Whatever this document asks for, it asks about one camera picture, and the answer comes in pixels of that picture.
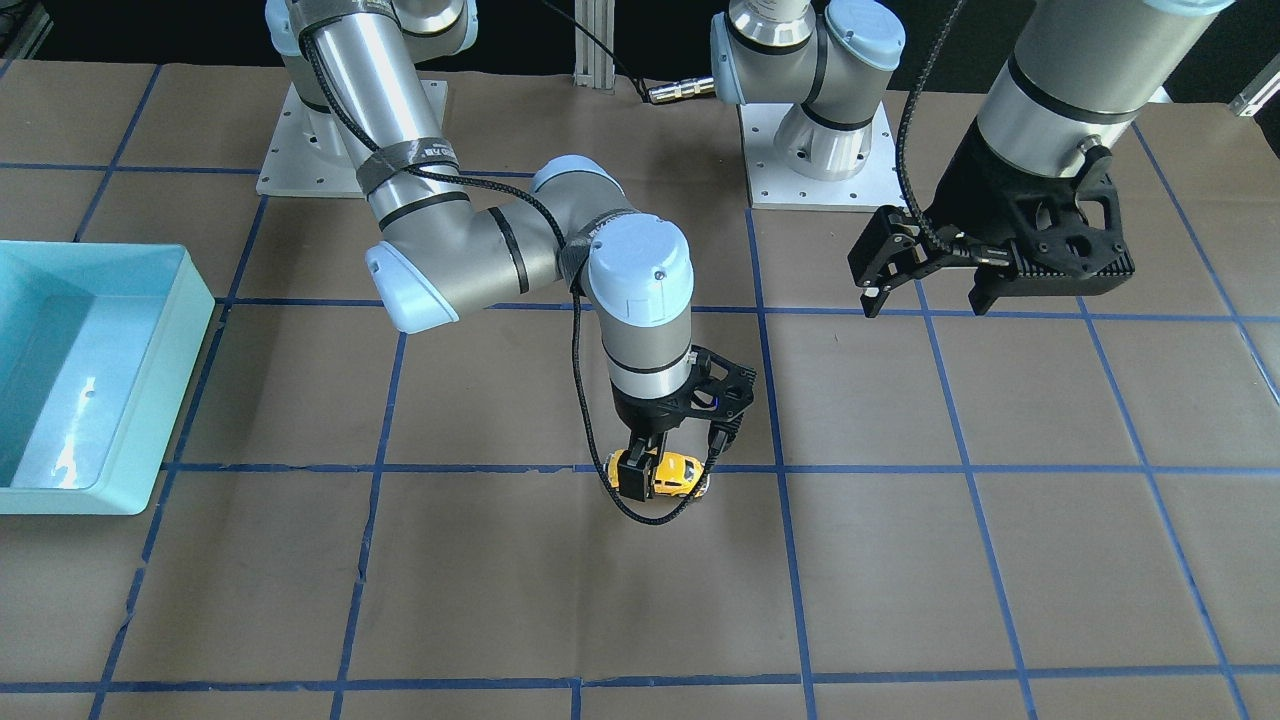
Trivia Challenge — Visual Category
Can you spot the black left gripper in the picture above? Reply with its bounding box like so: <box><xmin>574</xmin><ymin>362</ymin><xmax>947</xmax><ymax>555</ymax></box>
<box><xmin>847</xmin><ymin>126</ymin><xmax>1137</xmax><ymax>318</ymax></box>

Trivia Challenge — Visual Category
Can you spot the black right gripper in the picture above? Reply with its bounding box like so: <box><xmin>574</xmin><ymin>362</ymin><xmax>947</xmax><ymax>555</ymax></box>
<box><xmin>612</xmin><ymin>386</ymin><xmax>692</xmax><ymax>502</ymax></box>

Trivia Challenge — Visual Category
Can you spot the yellow beetle toy car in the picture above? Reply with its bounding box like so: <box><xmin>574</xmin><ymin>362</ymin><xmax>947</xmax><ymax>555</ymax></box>
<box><xmin>605</xmin><ymin>450</ymin><xmax>705</xmax><ymax>502</ymax></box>

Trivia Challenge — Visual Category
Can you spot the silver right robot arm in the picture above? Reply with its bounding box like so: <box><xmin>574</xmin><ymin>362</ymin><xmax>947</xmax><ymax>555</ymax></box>
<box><xmin>264</xmin><ymin>1</ymin><xmax>700</xmax><ymax>501</ymax></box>

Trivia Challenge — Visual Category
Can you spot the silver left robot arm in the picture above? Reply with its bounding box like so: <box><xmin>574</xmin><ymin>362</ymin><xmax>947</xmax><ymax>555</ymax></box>
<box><xmin>710</xmin><ymin>1</ymin><xmax>1226</xmax><ymax>318</ymax></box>

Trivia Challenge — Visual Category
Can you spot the brown paper table mat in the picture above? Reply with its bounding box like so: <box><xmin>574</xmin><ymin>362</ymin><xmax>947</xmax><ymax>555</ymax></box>
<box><xmin>0</xmin><ymin>60</ymin><xmax>1280</xmax><ymax>720</ymax></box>

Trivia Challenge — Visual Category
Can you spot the light blue plastic bin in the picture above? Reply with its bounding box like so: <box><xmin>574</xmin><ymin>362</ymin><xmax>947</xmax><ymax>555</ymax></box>
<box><xmin>1</xmin><ymin>240</ymin><xmax>214</xmax><ymax>515</ymax></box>

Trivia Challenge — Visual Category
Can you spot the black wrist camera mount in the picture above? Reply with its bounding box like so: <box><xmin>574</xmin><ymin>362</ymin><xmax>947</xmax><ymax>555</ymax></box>
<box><xmin>657</xmin><ymin>345</ymin><xmax>756</xmax><ymax>454</ymax></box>

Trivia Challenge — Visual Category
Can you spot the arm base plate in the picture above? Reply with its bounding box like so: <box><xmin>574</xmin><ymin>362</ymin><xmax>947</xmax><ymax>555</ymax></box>
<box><xmin>257</xmin><ymin>86</ymin><xmax>369</xmax><ymax>201</ymax></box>
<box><xmin>739</xmin><ymin>102</ymin><xmax>905</xmax><ymax>213</ymax></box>

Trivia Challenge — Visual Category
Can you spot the aluminium frame post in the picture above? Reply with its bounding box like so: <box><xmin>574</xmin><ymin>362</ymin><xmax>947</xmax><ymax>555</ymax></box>
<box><xmin>573</xmin><ymin>0</ymin><xmax>617</xmax><ymax>95</ymax></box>

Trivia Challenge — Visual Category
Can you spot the black braided cable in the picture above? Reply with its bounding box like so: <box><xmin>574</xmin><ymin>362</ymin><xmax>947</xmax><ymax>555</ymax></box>
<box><xmin>300</xmin><ymin>29</ymin><xmax>726</xmax><ymax>528</ymax></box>

